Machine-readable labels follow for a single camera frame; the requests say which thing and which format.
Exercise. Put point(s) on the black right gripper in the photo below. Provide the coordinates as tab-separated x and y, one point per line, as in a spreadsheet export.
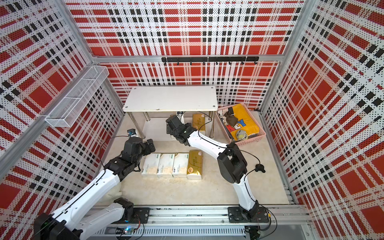
169	130

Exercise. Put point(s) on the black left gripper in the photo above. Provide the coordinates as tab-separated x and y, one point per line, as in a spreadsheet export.
145	146

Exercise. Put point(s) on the white tissue pack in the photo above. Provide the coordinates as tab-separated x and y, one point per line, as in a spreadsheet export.
150	167
165	167
180	167

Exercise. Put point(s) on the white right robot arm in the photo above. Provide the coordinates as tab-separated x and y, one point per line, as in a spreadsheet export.
232	164

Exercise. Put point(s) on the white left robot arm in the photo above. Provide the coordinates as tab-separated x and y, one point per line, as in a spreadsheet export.
69	222

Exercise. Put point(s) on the white two-tier metal shelf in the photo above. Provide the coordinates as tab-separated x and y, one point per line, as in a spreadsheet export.
149	107

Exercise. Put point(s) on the white plush toy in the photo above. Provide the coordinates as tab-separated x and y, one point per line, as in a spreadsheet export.
111	195

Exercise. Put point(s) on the yellow folded shirt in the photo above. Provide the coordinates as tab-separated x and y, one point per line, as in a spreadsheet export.
240	123

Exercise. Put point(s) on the green circuit board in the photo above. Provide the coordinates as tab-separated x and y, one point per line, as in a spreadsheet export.
125	231

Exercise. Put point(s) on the pink plastic basket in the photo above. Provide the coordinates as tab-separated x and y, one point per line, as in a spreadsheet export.
222	124

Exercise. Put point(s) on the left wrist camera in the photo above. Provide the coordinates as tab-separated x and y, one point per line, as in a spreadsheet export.
131	133

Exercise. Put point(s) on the white wire mesh wall basket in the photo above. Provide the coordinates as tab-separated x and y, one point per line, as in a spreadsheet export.
67	111

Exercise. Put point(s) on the black wall hook rail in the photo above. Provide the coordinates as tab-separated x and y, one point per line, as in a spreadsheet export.
209	59

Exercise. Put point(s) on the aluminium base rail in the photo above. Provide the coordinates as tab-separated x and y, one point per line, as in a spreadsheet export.
275	222

